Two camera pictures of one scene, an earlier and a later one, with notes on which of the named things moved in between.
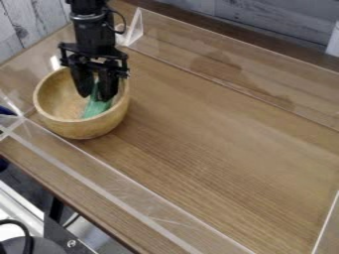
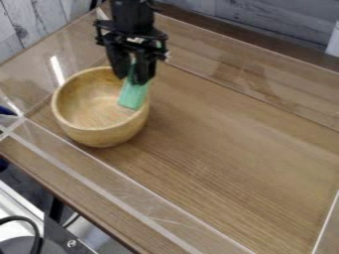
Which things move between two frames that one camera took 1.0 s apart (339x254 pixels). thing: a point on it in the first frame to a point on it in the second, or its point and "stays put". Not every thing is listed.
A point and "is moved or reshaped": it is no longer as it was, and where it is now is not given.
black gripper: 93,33 to 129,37
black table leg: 56,209 stays put
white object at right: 332,48 stays put
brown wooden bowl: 60,106 is moved or reshaped
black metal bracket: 58,233 stays put
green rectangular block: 95,106 to 133,94
